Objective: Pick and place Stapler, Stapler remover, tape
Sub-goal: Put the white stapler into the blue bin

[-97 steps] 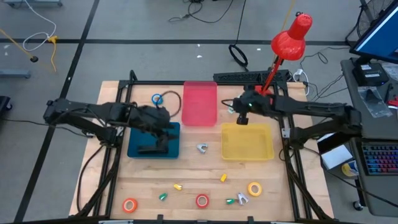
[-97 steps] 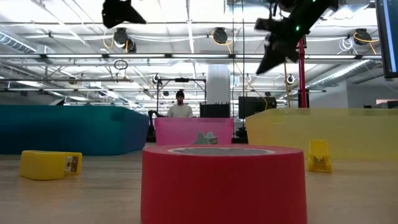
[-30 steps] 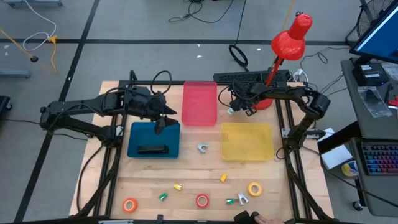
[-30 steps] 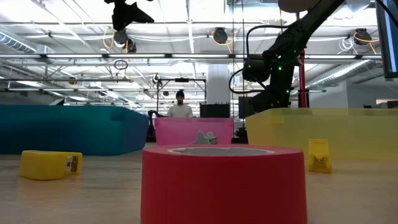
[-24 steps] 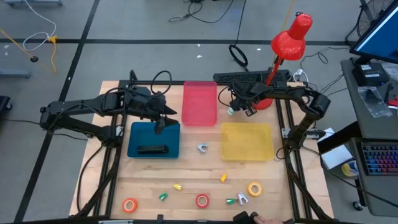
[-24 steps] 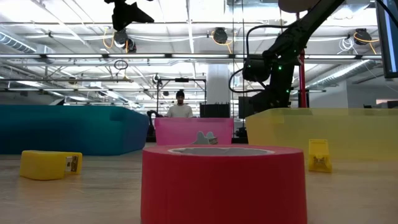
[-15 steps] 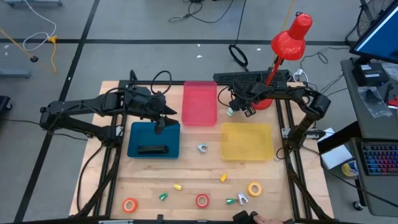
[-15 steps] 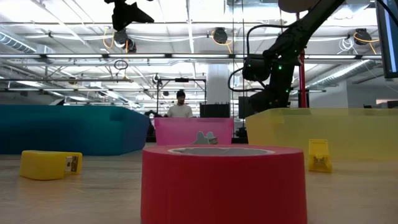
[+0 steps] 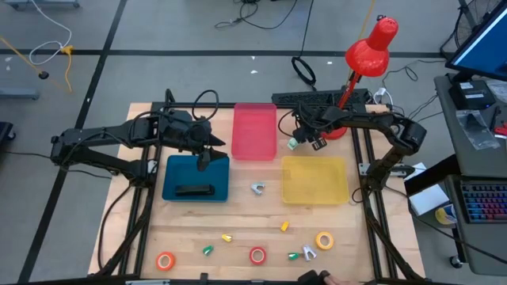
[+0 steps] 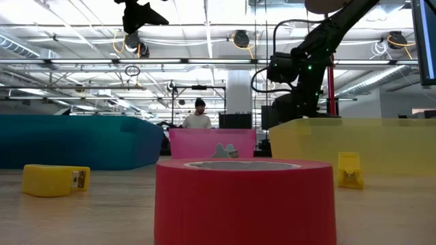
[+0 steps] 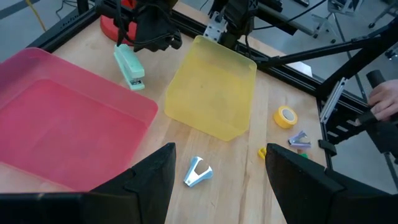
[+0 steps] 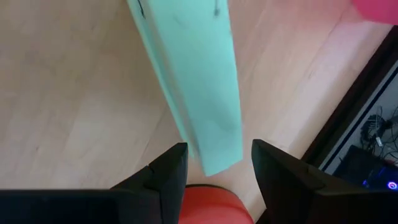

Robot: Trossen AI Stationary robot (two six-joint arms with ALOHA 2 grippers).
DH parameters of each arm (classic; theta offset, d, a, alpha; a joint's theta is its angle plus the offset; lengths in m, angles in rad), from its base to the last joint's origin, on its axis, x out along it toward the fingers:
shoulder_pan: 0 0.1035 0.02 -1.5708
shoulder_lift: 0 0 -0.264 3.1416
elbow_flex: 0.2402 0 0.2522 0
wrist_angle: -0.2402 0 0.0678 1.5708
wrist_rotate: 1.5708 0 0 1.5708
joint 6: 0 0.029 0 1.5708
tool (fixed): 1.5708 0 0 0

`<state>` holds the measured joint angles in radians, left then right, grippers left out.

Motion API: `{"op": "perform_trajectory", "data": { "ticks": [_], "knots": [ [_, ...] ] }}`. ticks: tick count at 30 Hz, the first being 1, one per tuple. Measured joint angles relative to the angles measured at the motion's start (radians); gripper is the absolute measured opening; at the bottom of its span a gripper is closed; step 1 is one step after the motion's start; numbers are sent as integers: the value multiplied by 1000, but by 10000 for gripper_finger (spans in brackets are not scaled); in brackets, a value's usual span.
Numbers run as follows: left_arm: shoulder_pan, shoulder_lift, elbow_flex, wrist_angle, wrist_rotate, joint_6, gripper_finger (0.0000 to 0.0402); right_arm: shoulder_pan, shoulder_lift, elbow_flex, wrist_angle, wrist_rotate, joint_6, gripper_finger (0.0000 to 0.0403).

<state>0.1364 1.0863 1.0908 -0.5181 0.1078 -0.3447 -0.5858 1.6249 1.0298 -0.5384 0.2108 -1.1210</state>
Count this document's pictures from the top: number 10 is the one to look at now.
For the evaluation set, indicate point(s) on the pink plastic tray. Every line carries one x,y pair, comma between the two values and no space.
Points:
194,143

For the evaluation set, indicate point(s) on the red tape roll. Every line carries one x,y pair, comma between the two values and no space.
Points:
245,204

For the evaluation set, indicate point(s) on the yellow mini stapler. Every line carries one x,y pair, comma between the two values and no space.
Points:
350,163
47,180

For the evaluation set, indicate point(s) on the black computer monitor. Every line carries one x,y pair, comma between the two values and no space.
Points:
425,41

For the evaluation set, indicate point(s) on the yellow plastic tray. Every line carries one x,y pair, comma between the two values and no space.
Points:
391,146

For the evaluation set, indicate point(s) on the black box with antennas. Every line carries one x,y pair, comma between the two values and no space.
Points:
235,120

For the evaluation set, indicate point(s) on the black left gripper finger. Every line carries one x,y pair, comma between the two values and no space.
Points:
155,17

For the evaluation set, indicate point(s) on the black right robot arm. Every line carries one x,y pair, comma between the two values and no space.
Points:
327,30

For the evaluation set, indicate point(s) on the person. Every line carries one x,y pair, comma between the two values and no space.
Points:
197,122

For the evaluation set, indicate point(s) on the blue plastic tray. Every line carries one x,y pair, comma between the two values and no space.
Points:
68,143

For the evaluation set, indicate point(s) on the grey staple remover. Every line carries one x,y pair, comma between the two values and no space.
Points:
223,152

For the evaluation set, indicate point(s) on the black metal rig frame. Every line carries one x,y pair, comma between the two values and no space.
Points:
199,87

